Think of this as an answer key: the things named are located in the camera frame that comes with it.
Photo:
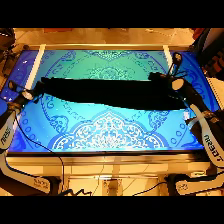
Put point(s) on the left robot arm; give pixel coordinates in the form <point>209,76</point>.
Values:
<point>7,130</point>

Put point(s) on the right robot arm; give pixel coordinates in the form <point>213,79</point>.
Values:
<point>210,140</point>

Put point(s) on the black pants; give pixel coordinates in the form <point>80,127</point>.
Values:
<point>113,91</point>

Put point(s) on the silver frame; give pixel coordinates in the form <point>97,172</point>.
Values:
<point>113,160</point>

